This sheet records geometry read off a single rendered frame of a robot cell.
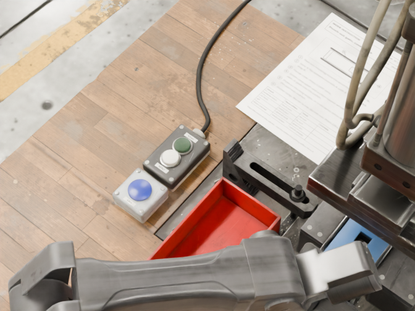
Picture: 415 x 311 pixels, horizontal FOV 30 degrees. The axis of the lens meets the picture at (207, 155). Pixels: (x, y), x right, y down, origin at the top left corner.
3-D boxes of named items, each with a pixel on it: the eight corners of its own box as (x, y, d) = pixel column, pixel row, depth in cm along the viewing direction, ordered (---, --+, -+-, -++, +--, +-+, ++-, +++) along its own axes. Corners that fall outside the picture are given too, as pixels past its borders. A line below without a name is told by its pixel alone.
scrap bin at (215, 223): (123, 302, 122) (120, 287, 117) (222, 193, 132) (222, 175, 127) (182, 348, 118) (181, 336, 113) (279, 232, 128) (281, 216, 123)
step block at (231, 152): (222, 176, 134) (222, 149, 126) (232, 165, 135) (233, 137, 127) (252, 197, 132) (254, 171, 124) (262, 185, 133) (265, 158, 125)
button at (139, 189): (123, 195, 130) (122, 190, 128) (139, 179, 131) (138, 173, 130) (141, 209, 129) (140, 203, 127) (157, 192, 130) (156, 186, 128)
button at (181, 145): (170, 151, 134) (170, 145, 133) (181, 140, 136) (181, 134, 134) (183, 160, 133) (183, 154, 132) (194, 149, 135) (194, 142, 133)
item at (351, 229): (303, 277, 115) (306, 269, 112) (360, 205, 121) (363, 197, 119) (343, 305, 113) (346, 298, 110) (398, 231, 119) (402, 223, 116)
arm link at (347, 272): (365, 236, 93) (341, 200, 83) (388, 303, 88) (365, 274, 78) (276, 268, 96) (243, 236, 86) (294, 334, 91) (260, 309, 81)
